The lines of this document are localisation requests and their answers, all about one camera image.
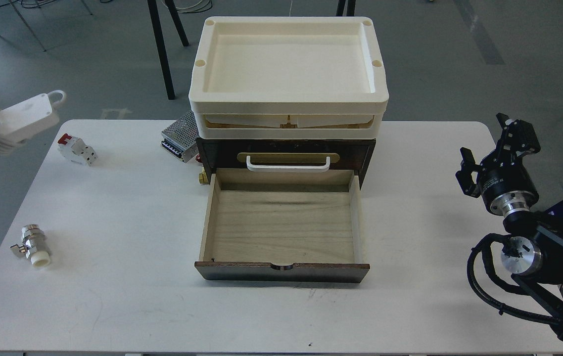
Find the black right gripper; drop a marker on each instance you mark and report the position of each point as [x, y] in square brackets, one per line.
[500, 179]

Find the white charger with cable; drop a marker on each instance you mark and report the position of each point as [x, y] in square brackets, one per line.
[20, 122]

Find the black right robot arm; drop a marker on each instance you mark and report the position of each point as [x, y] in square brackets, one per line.
[528, 259]

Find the brass fitting beside cabinet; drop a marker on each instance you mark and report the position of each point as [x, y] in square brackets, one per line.
[204, 177]

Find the black stand leg right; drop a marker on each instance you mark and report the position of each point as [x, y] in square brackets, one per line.
[345, 8]

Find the cream plastic stacked tray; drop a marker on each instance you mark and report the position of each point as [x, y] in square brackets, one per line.
[288, 78]

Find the open wooden drawer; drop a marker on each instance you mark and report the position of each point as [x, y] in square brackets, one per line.
[283, 227]

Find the metal mesh power supply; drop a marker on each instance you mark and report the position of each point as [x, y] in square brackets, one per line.
[180, 137]

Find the black table leg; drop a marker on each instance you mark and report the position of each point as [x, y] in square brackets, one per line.
[160, 43]

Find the white red circuit breaker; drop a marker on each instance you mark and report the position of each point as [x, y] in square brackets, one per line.
[75, 150]

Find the metal valve white cap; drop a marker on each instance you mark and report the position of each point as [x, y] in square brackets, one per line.
[33, 246]

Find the white drawer handle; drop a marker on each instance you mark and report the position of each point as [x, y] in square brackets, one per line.
[288, 168]

